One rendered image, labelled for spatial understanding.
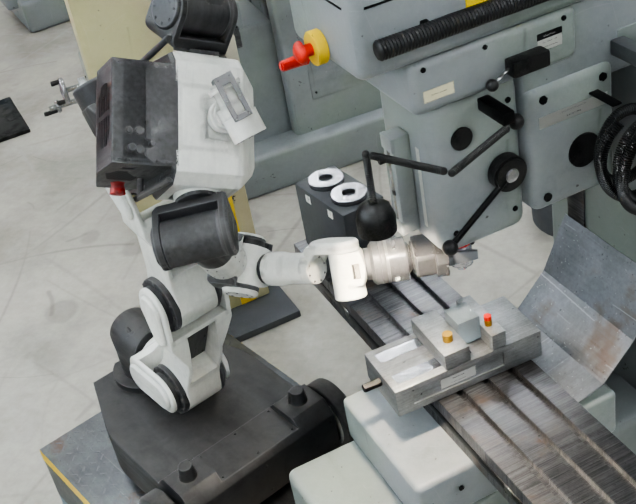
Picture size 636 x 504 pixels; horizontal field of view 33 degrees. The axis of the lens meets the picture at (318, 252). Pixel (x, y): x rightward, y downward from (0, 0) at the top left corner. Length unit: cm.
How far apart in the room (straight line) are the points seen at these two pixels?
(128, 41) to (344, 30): 193
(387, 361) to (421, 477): 25
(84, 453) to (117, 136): 141
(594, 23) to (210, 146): 73
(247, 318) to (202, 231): 212
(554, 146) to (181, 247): 71
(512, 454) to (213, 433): 97
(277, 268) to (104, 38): 152
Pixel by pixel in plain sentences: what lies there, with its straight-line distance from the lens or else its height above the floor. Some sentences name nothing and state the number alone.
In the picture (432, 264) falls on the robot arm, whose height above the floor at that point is 125.
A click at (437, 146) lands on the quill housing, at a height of 155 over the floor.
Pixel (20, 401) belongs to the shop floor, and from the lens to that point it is 416.
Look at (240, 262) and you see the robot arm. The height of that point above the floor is 126.
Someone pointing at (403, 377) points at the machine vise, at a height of 100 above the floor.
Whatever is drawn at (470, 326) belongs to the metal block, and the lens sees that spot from 232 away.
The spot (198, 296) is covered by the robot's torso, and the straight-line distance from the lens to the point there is 257.
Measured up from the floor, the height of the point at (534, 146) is 149.
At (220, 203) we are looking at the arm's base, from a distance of 205.
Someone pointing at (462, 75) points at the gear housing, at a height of 168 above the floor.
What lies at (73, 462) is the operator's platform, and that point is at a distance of 322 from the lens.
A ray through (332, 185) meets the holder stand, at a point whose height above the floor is 113.
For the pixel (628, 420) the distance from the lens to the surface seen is 256.
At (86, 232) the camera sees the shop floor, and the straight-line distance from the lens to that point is 499.
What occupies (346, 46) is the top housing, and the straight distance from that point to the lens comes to 176.
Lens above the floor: 251
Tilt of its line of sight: 34 degrees down
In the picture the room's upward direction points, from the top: 11 degrees counter-clockwise
